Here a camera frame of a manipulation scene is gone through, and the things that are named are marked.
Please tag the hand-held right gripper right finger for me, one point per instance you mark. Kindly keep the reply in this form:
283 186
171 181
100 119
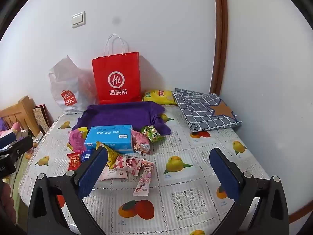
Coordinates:
225 173

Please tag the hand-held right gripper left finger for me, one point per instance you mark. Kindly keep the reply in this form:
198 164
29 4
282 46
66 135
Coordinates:
94 171

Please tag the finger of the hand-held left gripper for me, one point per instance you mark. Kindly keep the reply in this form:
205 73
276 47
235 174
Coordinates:
7 140
19 148

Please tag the yellow snack packet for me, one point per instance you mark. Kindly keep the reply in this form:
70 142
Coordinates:
111 155

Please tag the green snack packet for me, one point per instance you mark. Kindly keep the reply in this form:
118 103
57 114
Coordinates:
152 134

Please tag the red paper shopping bag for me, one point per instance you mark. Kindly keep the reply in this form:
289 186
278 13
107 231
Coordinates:
117 68

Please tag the person's left hand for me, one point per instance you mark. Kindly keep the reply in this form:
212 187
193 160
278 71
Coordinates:
8 205

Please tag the pink plush toy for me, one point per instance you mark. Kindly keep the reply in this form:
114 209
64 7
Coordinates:
14 127

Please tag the small blue snack packet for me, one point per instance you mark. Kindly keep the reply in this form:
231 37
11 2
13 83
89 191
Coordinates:
86 156

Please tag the small red candy packet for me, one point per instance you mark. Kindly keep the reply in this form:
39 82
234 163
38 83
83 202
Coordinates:
74 161

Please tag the magenta snack packet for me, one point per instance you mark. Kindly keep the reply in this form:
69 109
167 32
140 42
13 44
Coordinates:
77 140

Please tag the patterned cardboard box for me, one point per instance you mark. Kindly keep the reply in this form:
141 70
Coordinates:
41 118

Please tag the blue tissue pack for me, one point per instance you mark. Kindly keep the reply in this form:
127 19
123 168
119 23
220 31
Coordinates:
108 137

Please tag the fruit printed tablecloth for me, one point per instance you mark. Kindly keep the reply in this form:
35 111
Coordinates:
185 188

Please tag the long pink bear snack packet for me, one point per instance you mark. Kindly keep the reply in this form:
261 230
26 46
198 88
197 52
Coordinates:
144 176

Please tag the pink and silver snack packet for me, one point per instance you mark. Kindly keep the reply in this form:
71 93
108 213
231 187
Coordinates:
140 143

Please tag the purple towel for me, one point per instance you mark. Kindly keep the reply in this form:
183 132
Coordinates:
117 113

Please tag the grey checked folded cloth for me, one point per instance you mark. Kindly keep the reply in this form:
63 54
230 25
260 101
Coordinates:
203 112

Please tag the white plastic shopping bag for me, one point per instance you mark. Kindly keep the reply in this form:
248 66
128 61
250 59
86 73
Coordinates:
64 83

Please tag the yellow potato chip bag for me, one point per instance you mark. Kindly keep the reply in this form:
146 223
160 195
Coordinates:
159 97

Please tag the white wall light switch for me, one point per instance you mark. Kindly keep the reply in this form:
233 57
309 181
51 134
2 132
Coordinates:
78 19

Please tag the brown wooden door frame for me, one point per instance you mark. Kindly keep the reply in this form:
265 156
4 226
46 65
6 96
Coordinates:
219 29

